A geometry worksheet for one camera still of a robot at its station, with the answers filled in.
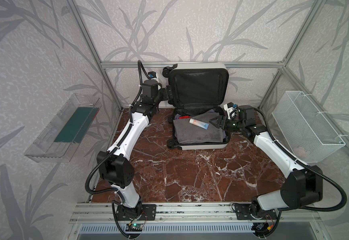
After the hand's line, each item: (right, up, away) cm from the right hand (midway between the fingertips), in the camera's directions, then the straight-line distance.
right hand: (213, 117), depth 81 cm
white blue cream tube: (-4, -4, +16) cm, 17 cm away
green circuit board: (-41, -54, -10) cm, 68 cm away
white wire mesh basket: (+36, -8, -20) cm, 42 cm away
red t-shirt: (-16, +1, +23) cm, 28 cm away
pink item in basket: (+40, -17, -9) cm, 45 cm away
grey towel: (-16, -9, +12) cm, 22 cm away
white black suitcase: (-7, +17, +21) cm, 28 cm away
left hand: (-25, +19, -3) cm, 31 cm away
